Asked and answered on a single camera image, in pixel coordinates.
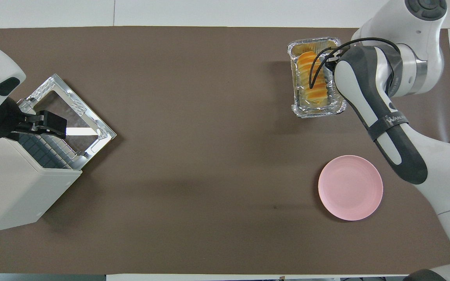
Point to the brown table mat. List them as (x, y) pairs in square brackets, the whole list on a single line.
[(209, 117)]

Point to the aluminium foil tray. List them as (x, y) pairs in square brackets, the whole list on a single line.
[(301, 111)]

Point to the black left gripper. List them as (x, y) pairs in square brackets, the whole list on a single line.
[(2, 121)]

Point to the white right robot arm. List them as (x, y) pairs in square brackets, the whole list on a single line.
[(443, 168)]

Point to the glass oven door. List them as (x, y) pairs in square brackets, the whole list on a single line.
[(78, 106)]

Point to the cream toaster oven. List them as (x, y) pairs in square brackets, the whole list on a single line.
[(6, 187)]

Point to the golden ridged bread loaf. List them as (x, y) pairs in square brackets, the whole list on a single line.
[(320, 93)]

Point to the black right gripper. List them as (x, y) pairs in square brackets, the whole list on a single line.
[(332, 61)]

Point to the pink round plate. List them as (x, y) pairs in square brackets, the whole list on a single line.
[(350, 187)]

